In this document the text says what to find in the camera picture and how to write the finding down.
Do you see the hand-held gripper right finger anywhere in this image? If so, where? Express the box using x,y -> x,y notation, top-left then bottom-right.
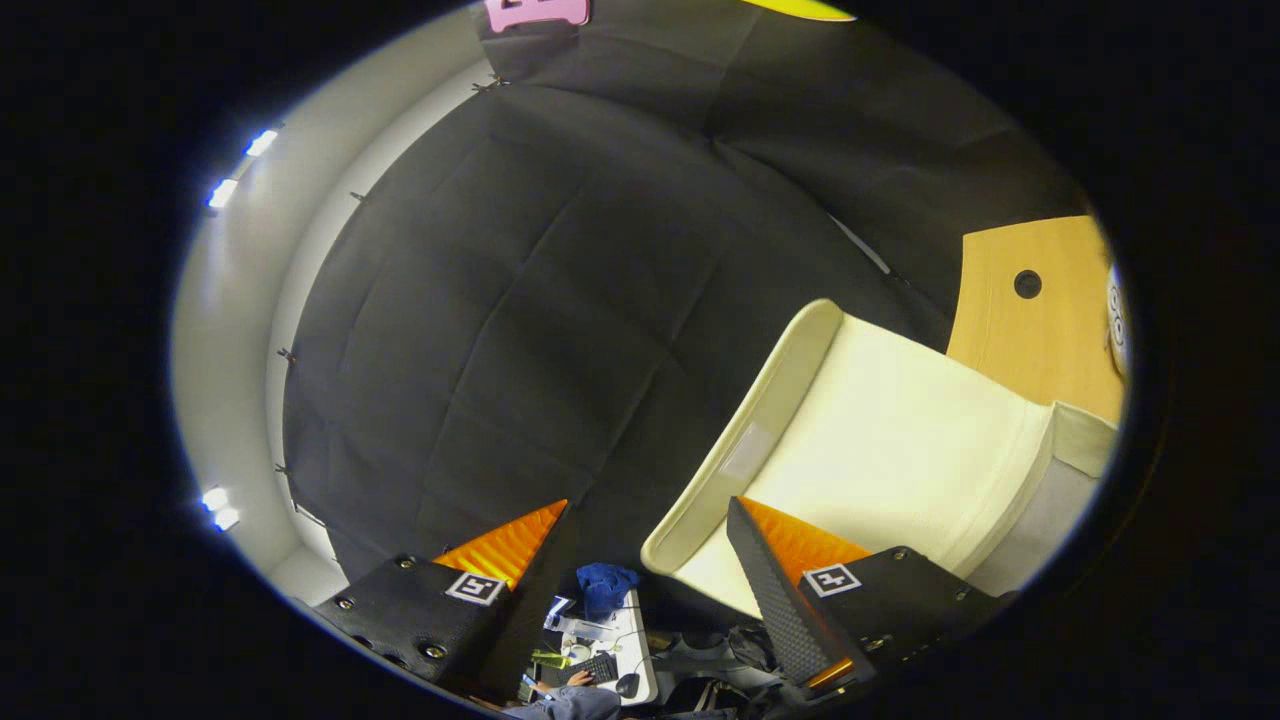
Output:
726,495 -> 1015,693

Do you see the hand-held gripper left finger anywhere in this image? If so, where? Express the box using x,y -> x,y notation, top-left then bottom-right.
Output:
313,498 -> 580,703

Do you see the cream fabric storage box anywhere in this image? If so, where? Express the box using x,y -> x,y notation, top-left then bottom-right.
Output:
640,298 -> 1121,619

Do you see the black keyboard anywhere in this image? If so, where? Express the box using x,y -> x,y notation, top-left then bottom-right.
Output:
566,652 -> 621,686

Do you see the blue cloth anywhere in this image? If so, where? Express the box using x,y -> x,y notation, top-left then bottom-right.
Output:
576,562 -> 641,621

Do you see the white office desk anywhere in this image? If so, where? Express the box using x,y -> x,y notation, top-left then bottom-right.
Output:
543,590 -> 659,707

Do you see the white duck plush toy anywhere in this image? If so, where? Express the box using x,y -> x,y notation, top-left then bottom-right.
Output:
1105,262 -> 1132,381

